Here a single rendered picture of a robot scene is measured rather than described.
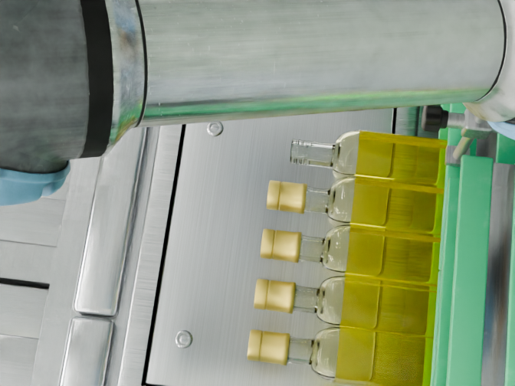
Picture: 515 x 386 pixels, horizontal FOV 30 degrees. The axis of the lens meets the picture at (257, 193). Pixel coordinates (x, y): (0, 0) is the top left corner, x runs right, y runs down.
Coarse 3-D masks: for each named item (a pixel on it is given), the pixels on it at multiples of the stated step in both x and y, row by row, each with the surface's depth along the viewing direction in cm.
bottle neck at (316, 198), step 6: (312, 192) 110; (318, 192) 110; (324, 192) 110; (306, 198) 110; (312, 198) 110; (318, 198) 110; (324, 198) 110; (306, 204) 110; (312, 204) 110; (318, 204) 110; (324, 204) 110; (306, 210) 110; (312, 210) 110; (318, 210) 110; (324, 210) 110
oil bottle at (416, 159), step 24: (336, 144) 112; (360, 144) 111; (384, 144) 111; (408, 144) 111; (432, 144) 111; (336, 168) 111; (360, 168) 110; (384, 168) 110; (408, 168) 110; (432, 168) 110
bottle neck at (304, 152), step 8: (296, 144) 112; (304, 144) 112; (312, 144) 112; (320, 144) 112; (328, 144) 113; (296, 152) 112; (304, 152) 112; (312, 152) 112; (320, 152) 112; (328, 152) 112; (296, 160) 112; (304, 160) 112; (312, 160) 112; (320, 160) 112; (328, 160) 112
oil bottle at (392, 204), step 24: (336, 192) 109; (360, 192) 108; (384, 192) 108; (408, 192) 108; (432, 192) 108; (336, 216) 108; (360, 216) 108; (384, 216) 108; (408, 216) 108; (432, 216) 108
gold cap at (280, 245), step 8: (264, 232) 109; (272, 232) 109; (280, 232) 109; (288, 232) 109; (296, 232) 109; (264, 240) 108; (272, 240) 108; (280, 240) 108; (288, 240) 108; (296, 240) 108; (264, 248) 108; (272, 248) 108; (280, 248) 108; (288, 248) 108; (296, 248) 108; (264, 256) 109; (272, 256) 109; (280, 256) 108; (288, 256) 108; (296, 256) 108
